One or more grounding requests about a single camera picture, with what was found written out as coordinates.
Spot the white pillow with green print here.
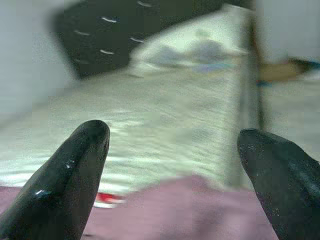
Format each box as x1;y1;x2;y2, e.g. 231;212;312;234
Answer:
129;4;253;73

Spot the black tufted headboard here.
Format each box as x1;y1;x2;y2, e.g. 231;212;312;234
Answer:
48;0;226;80

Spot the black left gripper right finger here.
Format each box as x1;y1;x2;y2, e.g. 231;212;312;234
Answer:
236;128;320;240

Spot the grey patterned quilted mattress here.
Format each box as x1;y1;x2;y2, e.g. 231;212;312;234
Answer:
0;62;266;198

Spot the pink cartoon mouse quilt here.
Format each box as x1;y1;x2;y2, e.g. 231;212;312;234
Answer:
0;174;281;240

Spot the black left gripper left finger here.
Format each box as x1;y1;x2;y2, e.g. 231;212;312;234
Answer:
0;119;111;240

